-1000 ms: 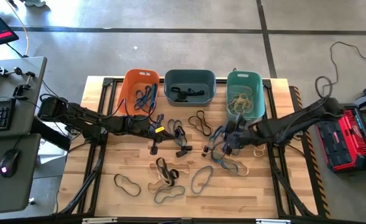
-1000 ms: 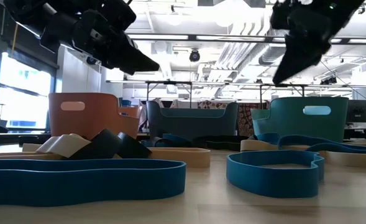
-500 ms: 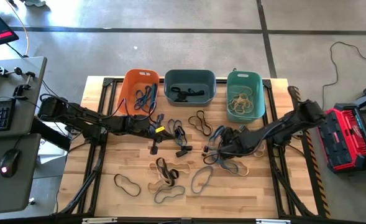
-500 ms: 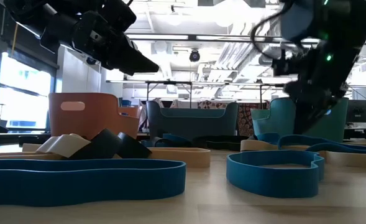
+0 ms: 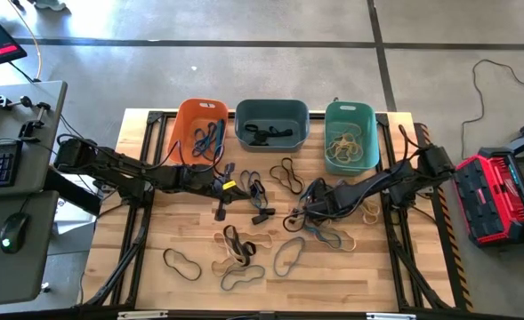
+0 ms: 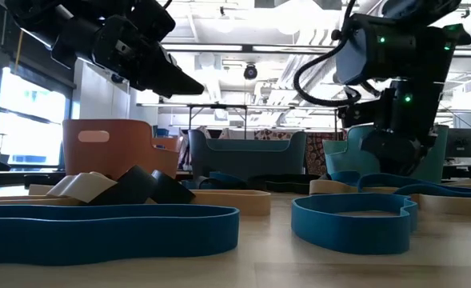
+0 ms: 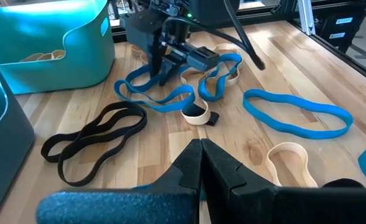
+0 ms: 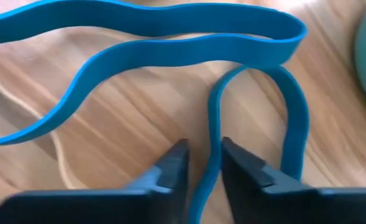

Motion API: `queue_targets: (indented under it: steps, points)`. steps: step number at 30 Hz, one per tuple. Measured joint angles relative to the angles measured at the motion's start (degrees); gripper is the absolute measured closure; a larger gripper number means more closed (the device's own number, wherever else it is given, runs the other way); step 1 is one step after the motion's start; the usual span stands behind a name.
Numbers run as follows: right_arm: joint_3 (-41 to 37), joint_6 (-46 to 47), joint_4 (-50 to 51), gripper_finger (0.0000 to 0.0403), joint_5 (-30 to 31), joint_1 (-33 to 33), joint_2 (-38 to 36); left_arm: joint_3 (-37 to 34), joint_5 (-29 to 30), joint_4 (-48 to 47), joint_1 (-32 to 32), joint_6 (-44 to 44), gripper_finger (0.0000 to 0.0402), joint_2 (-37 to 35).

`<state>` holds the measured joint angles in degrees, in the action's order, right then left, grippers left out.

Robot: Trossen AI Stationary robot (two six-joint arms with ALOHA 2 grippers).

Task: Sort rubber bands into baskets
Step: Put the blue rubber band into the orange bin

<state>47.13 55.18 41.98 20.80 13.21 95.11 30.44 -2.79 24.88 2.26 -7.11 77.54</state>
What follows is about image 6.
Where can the dark computer monitor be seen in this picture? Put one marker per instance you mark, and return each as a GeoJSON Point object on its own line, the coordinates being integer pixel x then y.
{"type": "Point", "coordinates": [463, 142]}

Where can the long black rubber band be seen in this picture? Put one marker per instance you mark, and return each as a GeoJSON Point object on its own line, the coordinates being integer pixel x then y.
{"type": "Point", "coordinates": [131, 188]}

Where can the large wide blue rubber band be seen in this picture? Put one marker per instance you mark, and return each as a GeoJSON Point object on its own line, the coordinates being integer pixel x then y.
{"type": "Point", "coordinates": [219, 178]}

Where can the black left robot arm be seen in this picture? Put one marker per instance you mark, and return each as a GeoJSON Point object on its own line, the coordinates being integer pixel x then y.
{"type": "Point", "coordinates": [39, 16]}

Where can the short wide black rubber band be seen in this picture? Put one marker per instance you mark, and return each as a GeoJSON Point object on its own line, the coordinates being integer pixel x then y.
{"type": "Point", "coordinates": [283, 185]}

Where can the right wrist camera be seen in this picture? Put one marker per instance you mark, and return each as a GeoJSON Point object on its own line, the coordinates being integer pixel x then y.
{"type": "Point", "coordinates": [359, 114]}

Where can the teal green plastic basket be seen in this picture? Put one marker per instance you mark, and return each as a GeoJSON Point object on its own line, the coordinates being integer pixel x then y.
{"type": "Point", "coordinates": [347, 160]}

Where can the orange plastic basket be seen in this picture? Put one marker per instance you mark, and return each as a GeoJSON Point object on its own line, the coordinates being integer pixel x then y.
{"type": "Point", "coordinates": [119, 152]}

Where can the tan rubber band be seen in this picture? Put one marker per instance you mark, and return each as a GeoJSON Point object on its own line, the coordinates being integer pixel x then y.
{"type": "Point", "coordinates": [239, 202]}
{"type": "Point", "coordinates": [459, 206]}
{"type": "Point", "coordinates": [83, 186]}
{"type": "Point", "coordinates": [19, 198]}

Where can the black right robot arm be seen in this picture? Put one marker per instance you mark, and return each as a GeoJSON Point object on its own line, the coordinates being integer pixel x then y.
{"type": "Point", "coordinates": [411, 48]}

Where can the black dome ceiling camera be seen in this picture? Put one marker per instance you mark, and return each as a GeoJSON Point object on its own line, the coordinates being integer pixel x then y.
{"type": "Point", "coordinates": [250, 73]}

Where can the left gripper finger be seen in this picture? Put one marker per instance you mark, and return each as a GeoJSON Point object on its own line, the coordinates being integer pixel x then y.
{"type": "Point", "coordinates": [179, 82]}

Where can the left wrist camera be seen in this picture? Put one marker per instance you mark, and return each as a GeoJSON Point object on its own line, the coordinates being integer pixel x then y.
{"type": "Point", "coordinates": [151, 20]}

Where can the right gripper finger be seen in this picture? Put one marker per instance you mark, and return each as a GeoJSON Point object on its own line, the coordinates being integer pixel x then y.
{"type": "Point", "coordinates": [399, 166]}

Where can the slate grey plastic basket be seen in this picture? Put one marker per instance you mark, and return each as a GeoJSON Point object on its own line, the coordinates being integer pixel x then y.
{"type": "Point", "coordinates": [251, 160]}

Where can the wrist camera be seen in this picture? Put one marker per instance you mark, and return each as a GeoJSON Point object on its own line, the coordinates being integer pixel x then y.
{"type": "Point", "coordinates": [359, 114]}
{"type": "Point", "coordinates": [151, 20]}

